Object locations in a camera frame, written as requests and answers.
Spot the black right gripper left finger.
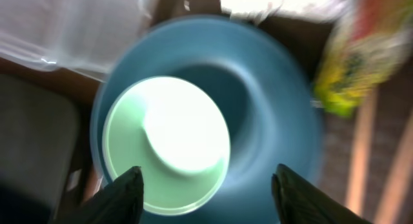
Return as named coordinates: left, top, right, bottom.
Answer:
left=54, top=166, right=144, bottom=224

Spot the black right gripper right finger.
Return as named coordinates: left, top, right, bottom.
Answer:
left=272, top=164, right=371, bottom=224

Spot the wooden chopstick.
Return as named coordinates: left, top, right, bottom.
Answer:
left=374, top=112, right=412, bottom=224
left=345, top=89, right=378, bottom=216

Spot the light green bowl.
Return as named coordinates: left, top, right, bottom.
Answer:
left=101, top=76, right=231, bottom=216

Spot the dark blue plate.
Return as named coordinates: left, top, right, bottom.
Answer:
left=90, top=15, right=323, bottom=223

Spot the yellow snack wrapper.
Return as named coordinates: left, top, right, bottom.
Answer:
left=314, top=0, right=412, bottom=117

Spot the black waste tray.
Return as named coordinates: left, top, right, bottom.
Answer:
left=1, top=75, right=80, bottom=223

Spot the clear plastic bin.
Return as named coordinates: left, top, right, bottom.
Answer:
left=1, top=0, right=159, bottom=81

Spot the crumpled white tissue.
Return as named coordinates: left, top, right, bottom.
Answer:
left=220, top=0, right=349, bottom=23

